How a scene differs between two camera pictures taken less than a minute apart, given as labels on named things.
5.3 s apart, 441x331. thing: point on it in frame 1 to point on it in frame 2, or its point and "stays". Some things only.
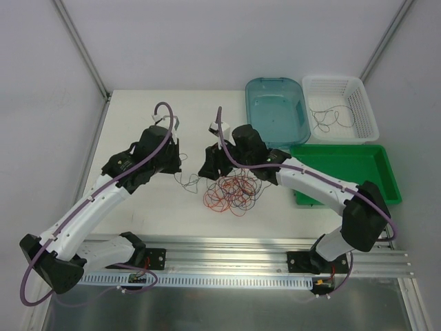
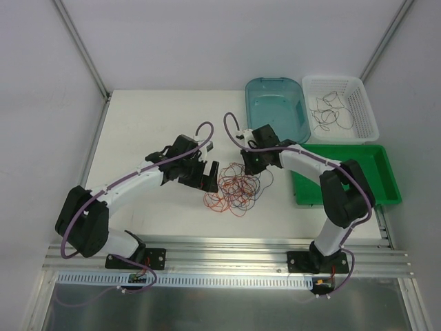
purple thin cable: (240, 188) stays
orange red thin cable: (231, 194) stays
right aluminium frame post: (386, 38) stays
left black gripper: (173, 160) to (198, 176)
